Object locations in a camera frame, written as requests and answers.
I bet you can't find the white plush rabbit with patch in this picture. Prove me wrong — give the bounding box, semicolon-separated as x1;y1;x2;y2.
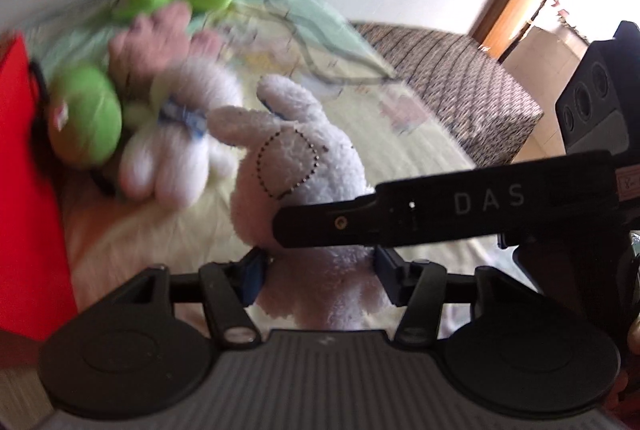
208;74;388;330

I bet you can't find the small white blue-eared bunny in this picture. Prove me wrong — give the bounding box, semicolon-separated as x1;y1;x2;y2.
118;56;243;209

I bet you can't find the green capped round plush doll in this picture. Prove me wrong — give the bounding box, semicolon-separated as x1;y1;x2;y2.
28;59;122;171

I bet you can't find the pink plush toy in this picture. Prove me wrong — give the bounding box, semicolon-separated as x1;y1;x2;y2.
107;0;222;100

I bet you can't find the brown patterned mattress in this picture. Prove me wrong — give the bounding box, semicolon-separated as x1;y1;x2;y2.
354;21;544;167

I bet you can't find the red storage box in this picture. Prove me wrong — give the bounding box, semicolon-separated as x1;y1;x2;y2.
1;32;77;341

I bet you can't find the pale yellow cartoon bed sheet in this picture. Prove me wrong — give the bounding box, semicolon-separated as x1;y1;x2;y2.
8;0;542;341

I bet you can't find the black charging cable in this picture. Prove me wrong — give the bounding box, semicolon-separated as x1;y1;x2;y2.
262;0;402;86

